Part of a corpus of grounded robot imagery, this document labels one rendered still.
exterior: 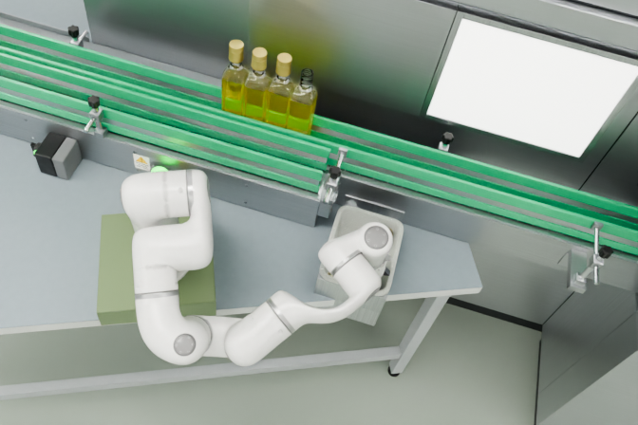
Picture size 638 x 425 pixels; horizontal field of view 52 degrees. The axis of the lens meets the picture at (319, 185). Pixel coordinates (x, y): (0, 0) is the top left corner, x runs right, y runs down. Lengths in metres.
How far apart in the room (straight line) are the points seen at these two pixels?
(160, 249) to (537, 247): 0.96
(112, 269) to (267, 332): 0.45
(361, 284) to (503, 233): 0.55
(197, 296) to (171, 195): 0.31
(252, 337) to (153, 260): 0.24
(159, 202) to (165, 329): 0.24
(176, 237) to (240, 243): 0.40
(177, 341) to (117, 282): 0.33
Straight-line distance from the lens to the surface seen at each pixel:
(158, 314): 1.29
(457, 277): 1.72
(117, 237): 1.62
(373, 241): 1.32
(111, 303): 1.54
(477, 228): 1.72
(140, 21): 1.84
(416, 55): 1.57
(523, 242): 1.75
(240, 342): 1.30
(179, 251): 1.29
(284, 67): 1.51
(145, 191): 1.30
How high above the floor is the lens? 2.18
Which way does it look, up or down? 53 degrees down
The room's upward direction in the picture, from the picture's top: 12 degrees clockwise
